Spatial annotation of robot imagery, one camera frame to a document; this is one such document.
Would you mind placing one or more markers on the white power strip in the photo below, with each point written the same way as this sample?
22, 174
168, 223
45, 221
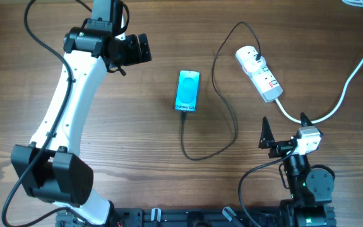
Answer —
259, 73

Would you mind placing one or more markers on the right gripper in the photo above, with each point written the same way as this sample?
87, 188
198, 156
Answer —
267, 141

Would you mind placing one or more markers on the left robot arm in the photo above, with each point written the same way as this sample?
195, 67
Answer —
49, 168

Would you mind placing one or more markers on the blue Galaxy S25 smartphone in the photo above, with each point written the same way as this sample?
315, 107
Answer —
187, 91

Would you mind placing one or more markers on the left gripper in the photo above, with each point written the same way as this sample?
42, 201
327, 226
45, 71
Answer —
134, 57

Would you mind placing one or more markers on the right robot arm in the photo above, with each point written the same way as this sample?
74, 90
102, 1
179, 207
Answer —
311, 186

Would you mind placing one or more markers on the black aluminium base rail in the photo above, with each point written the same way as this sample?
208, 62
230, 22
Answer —
266, 216

